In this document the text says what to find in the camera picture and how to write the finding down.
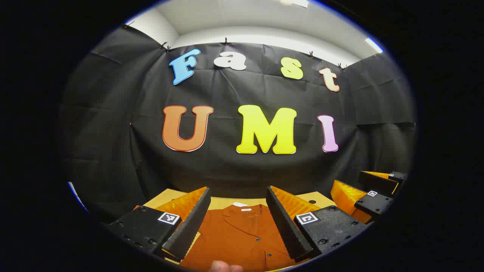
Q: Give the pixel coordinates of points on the black backdrop cloth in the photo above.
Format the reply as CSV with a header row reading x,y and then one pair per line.
x,y
227,170

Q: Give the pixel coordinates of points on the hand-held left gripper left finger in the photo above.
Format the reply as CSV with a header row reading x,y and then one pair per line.
x,y
191,226

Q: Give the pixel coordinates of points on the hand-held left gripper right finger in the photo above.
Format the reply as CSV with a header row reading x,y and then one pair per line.
x,y
285,226

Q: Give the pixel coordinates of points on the row of black cloth clips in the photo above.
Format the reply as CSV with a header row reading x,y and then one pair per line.
x,y
225,40

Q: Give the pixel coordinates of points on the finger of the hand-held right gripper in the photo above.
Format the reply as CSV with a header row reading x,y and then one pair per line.
x,y
378,183
374,204

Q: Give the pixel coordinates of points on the orange button-up shirt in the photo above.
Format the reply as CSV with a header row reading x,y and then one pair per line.
x,y
234,238

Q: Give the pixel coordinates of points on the ceiling light panel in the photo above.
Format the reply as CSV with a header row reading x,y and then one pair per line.
x,y
295,3
373,44

